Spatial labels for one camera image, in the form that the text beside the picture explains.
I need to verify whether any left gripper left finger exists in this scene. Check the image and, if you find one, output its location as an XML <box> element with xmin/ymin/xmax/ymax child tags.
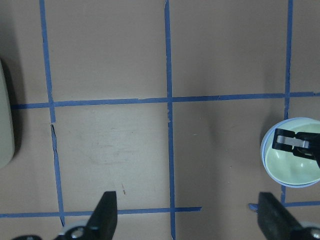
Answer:
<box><xmin>86</xmin><ymin>191</ymin><xmax>118</xmax><ymax>240</ymax></box>

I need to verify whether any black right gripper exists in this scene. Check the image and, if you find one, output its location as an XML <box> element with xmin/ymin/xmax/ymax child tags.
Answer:
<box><xmin>272</xmin><ymin>128</ymin><xmax>320</xmax><ymax>167</ymax></box>

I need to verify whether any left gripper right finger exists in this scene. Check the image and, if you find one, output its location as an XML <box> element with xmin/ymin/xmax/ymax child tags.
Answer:
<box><xmin>257</xmin><ymin>192</ymin><xmax>304</xmax><ymax>240</ymax></box>

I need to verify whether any blue bowl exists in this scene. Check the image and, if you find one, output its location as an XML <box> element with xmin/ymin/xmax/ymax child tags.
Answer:
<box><xmin>259</xmin><ymin>117</ymin><xmax>320</xmax><ymax>189</ymax></box>

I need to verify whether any green bowl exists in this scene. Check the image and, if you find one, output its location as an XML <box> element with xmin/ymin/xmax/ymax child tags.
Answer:
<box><xmin>264</xmin><ymin>122</ymin><xmax>320</xmax><ymax>186</ymax></box>

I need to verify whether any beige toaster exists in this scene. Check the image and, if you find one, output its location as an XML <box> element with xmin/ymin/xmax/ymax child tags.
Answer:
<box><xmin>0</xmin><ymin>64</ymin><xmax>15</xmax><ymax>168</ymax></box>

